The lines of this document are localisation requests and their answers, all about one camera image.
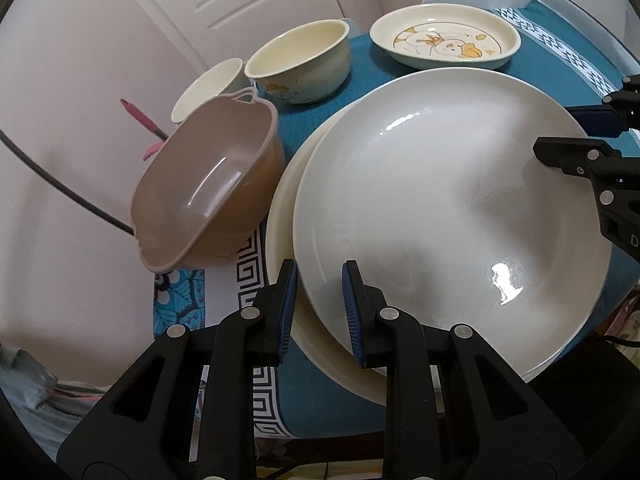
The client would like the large white plate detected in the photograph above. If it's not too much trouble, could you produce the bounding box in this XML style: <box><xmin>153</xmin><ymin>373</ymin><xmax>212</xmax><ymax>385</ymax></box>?
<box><xmin>292</xmin><ymin>67</ymin><xmax>615</xmax><ymax>378</ymax></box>

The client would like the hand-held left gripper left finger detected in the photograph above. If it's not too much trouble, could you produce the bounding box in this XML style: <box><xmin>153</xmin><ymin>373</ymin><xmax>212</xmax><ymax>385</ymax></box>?
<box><xmin>56</xmin><ymin>259</ymin><xmax>301</xmax><ymax>480</ymax></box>

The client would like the blue patterned tablecloth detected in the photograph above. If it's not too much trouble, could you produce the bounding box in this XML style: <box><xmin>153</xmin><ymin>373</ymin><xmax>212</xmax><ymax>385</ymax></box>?
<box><xmin>150</xmin><ymin>0</ymin><xmax>640</xmax><ymax>441</ymax></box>

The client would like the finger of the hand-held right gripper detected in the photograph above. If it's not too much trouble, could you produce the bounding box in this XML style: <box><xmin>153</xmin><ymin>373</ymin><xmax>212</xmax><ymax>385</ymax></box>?
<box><xmin>569</xmin><ymin>74</ymin><xmax>640</xmax><ymax>135</ymax></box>
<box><xmin>532</xmin><ymin>135</ymin><xmax>640</xmax><ymax>252</ymax></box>

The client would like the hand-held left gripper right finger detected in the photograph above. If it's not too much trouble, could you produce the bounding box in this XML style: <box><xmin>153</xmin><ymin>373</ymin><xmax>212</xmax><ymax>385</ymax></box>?
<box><xmin>341</xmin><ymin>260</ymin><xmax>586</xmax><ymax>480</ymax></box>

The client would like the thin black cable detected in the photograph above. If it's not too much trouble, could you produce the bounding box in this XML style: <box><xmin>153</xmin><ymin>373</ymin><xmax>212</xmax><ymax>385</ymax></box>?
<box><xmin>0</xmin><ymin>129</ymin><xmax>137</xmax><ymax>235</ymax></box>

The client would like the pink plastic stick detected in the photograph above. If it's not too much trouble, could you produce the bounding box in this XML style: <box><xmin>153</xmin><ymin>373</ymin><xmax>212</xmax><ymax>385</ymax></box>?
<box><xmin>119</xmin><ymin>99</ymin><xmax>171</xmax><ymax>161</ymax></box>

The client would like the brown plastic bowl with handles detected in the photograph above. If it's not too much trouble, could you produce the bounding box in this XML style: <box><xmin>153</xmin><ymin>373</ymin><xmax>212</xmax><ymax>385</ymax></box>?
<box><xmin>131</xmin><ymin>87</ymin><xmax>287</xmax><ymax>275</ymax></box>

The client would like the white ribbed bowl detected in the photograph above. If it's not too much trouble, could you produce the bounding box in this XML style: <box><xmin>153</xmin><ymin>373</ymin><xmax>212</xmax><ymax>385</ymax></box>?
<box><xmin>171</xmin><ymin>58</ymin><xmax>251</xmax><ymax>126</ymax></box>

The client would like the grey cloth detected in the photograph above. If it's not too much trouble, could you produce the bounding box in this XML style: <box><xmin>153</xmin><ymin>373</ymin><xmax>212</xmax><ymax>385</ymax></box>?
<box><xmin>0</xmin><ymin>344</ymin><xmax>112</xmax><ymax>461</ymax></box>

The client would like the large cream plate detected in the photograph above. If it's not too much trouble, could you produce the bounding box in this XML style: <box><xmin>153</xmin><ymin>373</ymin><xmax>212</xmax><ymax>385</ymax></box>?
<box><xmin>265</xmin><ymin>107</ymin><xmax>568</xmax><ymax>407</ymax></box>

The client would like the cream bowl with cartoon print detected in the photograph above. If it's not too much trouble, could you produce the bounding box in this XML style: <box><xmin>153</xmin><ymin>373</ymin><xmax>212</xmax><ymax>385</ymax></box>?
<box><xmin>243</xmin><ymin>19</ymin><xmax>352</xmax><ymax>106</ymax></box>

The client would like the cream plate with duck print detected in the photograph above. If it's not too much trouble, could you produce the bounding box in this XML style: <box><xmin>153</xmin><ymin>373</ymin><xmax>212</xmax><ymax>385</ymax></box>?
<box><xmin>370</xmin><ymin>3</ymin><xmax>522</xmax><ymax>71</ymax></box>

